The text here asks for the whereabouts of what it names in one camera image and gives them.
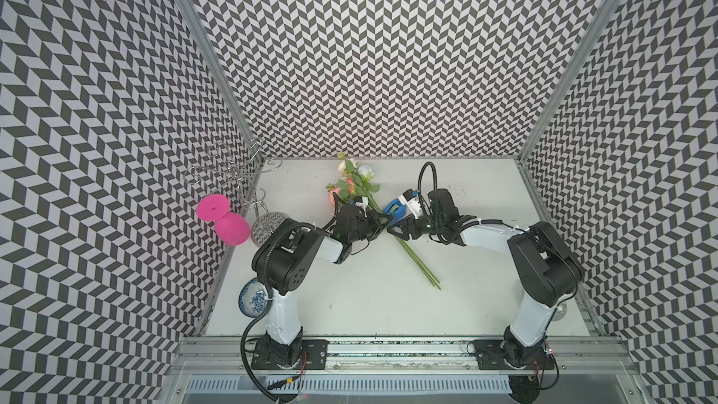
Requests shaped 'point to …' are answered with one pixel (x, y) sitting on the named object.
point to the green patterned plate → (560, 311)
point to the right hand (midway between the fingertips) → (393, 230)
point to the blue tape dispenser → (396, 210)
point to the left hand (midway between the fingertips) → (395, 218)
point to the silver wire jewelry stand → (238, 166)
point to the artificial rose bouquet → (356, 180)
